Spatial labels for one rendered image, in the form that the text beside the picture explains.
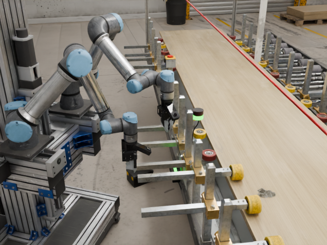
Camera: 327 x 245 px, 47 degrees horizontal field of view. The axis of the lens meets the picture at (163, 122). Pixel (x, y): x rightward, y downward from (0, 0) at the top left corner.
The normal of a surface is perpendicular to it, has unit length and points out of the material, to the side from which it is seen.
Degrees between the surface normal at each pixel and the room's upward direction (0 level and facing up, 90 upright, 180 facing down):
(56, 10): 90
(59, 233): 0
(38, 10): 90
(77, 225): 0
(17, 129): 95
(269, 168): 0
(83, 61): 85
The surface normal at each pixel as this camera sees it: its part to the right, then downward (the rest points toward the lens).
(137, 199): 0.00, -0.89
